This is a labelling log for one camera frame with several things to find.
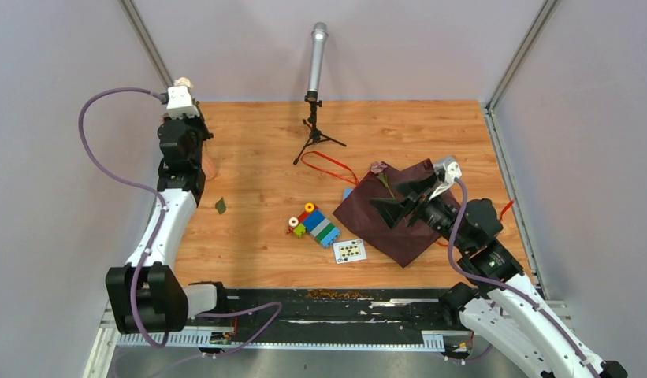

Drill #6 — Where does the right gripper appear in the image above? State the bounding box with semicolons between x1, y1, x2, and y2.
368;173;469;252

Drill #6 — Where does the purple artificial flower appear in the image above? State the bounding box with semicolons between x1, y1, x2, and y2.
370;161;396;198

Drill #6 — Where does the white artificial rose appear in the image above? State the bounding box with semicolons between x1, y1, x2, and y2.
173;77;193;89

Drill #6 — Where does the red ribbon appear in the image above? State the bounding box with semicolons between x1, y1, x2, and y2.
299;150;515;248

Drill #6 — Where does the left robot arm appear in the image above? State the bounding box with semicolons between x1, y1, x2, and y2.
105;115;231;334

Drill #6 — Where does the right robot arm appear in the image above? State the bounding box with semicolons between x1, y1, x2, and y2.
370;175;628;377

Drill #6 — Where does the pink ribbed vase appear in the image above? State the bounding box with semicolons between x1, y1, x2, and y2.
202;154;218;180

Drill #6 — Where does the nine of spades card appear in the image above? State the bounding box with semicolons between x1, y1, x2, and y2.
333;239;367;264

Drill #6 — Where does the fallen green leaf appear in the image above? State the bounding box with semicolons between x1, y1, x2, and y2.
214;197;227;214

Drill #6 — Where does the multicolour toy brick car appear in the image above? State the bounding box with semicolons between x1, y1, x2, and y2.
287;202;341;248

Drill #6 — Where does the green toy block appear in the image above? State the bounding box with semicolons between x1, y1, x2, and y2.
292;224;307;238

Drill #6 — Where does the black tripod stand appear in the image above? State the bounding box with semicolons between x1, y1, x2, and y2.
292;96;347;165

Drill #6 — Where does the silver microphone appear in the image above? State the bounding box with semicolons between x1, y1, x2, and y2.
305;22;328;102

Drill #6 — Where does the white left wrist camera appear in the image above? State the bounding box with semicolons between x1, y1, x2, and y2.
166;85;200;119

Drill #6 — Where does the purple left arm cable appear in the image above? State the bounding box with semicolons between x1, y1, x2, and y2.
77;87;284;361

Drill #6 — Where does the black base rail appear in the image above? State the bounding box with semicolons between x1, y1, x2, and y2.
168;288;474;351

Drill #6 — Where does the white slotted cable duct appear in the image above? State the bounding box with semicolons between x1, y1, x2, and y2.
117;328;445;352

